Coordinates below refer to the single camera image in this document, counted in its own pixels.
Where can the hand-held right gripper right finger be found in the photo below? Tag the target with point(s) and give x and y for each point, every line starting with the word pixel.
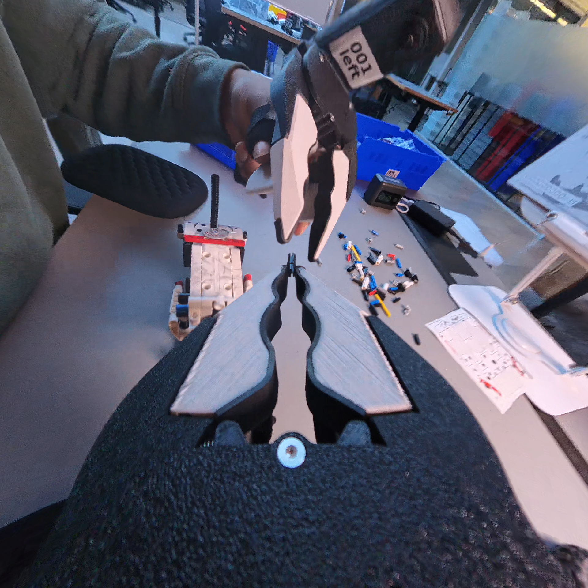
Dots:
pixel 363 363

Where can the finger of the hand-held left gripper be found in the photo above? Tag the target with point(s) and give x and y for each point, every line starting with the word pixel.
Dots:
pixel 294 165
pixel 335 193

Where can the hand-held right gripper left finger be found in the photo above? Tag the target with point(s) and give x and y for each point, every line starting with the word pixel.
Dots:
pixel 225 363

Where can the brick-built truck model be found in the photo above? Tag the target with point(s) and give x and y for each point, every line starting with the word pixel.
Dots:
pixel 216 276

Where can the pile of small brick pieces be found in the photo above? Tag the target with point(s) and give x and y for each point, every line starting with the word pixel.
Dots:
pixel 372 276

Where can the building instruction booklet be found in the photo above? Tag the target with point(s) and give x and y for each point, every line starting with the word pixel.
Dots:
pixel 560 175

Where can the person's left forearm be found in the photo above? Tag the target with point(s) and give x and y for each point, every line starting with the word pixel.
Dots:
pixel 138 64

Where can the small black device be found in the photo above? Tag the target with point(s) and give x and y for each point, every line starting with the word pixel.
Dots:
pixel 384 190

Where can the blue storage bin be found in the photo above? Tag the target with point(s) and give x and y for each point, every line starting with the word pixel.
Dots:
pixel 404 161
pixel 216 156

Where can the black power adapter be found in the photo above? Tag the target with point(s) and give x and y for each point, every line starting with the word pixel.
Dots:
pixel 432 213

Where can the sticker sheet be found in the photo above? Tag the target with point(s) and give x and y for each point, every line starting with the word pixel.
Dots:
pixel 478 354

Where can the white book stand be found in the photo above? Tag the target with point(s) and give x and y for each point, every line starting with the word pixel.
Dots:
pixel 551 367

